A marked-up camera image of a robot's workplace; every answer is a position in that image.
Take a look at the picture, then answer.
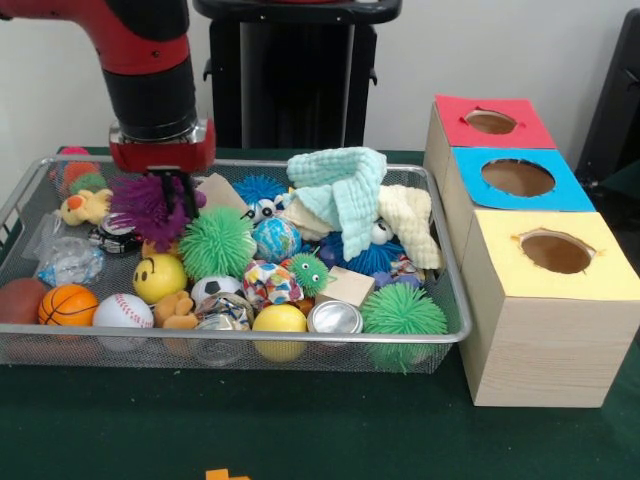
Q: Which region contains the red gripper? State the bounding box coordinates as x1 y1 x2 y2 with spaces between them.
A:
109 141 217 220

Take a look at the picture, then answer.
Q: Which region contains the purple spiky toy with eyes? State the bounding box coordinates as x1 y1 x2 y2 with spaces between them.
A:
109 175 207 251

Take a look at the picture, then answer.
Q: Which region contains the green spiky ball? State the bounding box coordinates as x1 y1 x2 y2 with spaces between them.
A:
358 282 450 373
179 207 257 283

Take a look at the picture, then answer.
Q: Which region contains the clear plastic packet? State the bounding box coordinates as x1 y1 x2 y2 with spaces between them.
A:
35 235 106 289

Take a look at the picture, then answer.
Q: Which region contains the mint green cloth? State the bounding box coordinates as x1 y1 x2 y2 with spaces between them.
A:
287 147 388 261

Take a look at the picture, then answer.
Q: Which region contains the cream muslin cloth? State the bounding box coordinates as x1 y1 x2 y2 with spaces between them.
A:
278 183 442 271

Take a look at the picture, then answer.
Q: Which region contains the clear mesh bin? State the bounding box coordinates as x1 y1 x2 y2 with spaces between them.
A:
0 155 475 374

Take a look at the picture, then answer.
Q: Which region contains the wooden box with three holes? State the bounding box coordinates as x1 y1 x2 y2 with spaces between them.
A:
423 95 640 408

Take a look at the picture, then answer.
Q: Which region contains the yellow smiley ball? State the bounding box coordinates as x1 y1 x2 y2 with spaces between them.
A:
132 254 188 305

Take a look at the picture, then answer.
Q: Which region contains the white baseball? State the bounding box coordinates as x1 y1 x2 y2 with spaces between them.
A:
92 293 155 351

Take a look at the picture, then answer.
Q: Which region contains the small orange basketball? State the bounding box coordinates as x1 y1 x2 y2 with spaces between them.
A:
38 284 99 327

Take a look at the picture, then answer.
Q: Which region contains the dark green tablecloth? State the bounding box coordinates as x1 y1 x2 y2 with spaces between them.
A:
0 145 640 480

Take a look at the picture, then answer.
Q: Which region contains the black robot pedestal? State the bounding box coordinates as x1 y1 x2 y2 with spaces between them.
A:
193 0 402 151

